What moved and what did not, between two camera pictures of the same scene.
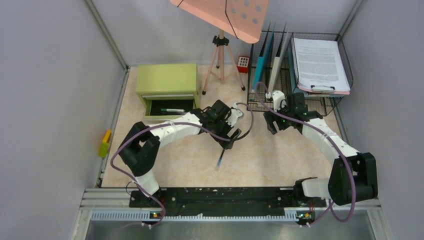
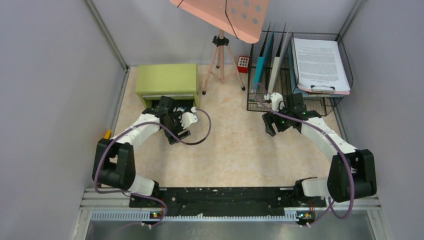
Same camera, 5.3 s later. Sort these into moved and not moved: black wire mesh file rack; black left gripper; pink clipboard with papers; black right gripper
Moved: black left gripper
Not moved: black right gripper; pink clipboard with papers; black wire mesh file rack
